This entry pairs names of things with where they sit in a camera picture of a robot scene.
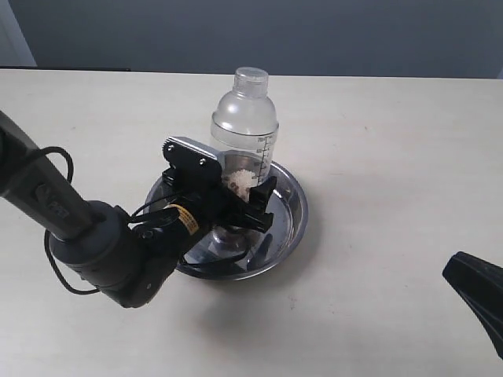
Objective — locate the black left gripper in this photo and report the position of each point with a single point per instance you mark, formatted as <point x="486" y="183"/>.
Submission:
<point x="192" y="212"/>

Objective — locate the clear plastic shaker bottle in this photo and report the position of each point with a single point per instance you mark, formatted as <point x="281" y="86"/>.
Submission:
<point x="245" y="125"/>

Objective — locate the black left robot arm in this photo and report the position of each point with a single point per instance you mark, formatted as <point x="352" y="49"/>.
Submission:
<point x="126" y="256"/>

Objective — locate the round stainless steel plate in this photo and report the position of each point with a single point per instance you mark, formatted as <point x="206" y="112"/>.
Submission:
<point x="221" y="255"/>

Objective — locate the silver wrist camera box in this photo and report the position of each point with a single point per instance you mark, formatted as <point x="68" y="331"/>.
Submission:
<point x="191" y="163"/>

